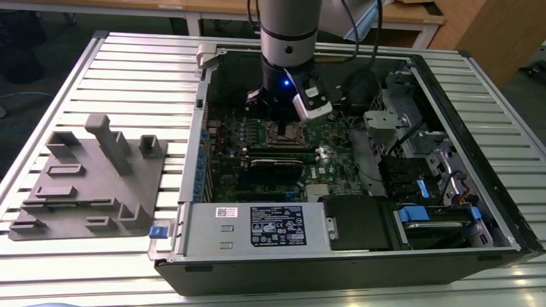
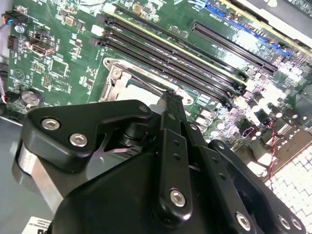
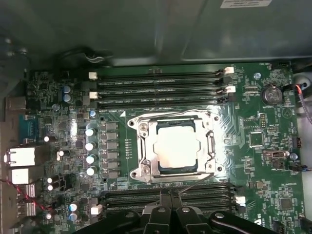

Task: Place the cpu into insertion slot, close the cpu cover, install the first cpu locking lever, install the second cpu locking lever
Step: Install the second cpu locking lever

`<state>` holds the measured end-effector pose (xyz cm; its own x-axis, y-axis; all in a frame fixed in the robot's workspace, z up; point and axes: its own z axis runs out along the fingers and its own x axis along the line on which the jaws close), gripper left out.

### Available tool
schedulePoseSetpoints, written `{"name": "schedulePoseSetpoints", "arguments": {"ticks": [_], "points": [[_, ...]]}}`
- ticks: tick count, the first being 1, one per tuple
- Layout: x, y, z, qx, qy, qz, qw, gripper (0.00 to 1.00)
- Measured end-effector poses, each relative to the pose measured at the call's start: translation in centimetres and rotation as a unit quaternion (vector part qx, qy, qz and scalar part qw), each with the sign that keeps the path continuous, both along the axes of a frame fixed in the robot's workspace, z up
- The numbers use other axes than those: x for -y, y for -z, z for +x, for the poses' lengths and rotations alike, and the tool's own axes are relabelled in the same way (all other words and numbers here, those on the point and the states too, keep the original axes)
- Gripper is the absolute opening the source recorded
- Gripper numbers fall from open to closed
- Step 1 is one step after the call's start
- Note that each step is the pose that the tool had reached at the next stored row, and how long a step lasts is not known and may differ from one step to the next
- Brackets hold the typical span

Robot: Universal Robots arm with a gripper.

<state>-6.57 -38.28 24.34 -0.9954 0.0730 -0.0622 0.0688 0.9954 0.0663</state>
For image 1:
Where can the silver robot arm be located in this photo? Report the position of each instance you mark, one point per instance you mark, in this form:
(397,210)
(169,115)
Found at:
(287,38)

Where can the CPU socket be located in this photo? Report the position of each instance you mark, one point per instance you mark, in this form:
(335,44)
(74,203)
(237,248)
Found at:
(270,144)

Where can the grey case latch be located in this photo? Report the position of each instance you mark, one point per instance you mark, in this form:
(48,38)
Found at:
(207,52)

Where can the green motherboard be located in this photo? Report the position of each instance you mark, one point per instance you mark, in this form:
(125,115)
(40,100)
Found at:
(337,153)

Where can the black graphics card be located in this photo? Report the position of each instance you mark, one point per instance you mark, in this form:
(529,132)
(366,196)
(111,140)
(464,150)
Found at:
(277,174)

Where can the perforated metal drive cage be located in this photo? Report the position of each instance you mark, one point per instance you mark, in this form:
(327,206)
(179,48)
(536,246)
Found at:
(398,96)

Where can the grey plastic strip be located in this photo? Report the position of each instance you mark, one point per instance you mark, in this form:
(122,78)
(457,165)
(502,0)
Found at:
(365,160)

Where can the silver chipset heat sink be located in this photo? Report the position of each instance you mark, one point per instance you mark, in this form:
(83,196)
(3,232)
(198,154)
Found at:
(318,190)

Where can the black connector block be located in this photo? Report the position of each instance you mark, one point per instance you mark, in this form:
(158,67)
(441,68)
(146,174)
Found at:
(401,176)

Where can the blue plastic tab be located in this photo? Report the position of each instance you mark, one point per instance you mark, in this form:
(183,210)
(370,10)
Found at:
(421,188)

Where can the silver power supply unit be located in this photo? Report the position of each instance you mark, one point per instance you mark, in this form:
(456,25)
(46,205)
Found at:
(205,236)

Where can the grey parts rack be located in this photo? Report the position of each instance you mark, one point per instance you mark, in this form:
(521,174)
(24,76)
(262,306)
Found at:
(107,179)

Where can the hard disk in blue carrier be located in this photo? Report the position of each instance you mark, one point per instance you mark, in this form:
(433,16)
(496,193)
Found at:
(412,213)

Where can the blue case latch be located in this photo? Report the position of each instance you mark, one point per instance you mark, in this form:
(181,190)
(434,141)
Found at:
(159,232)

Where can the wooden cabinet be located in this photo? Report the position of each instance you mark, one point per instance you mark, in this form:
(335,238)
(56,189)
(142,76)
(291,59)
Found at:
(490,32)

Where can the black PC case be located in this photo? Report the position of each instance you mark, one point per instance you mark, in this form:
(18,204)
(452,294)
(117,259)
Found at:
(298,275)

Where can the office chair base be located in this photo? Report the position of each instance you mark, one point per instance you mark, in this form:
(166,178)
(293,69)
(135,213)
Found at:
(536,68)

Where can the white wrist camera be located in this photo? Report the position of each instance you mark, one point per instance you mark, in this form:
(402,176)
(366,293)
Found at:
(313,102)

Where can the silver metal bracket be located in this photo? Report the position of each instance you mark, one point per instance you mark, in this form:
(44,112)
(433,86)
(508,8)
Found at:
(384,123)

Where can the wooden desk white frame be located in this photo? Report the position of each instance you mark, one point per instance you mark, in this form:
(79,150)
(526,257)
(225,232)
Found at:
(409,16)
(129,8)

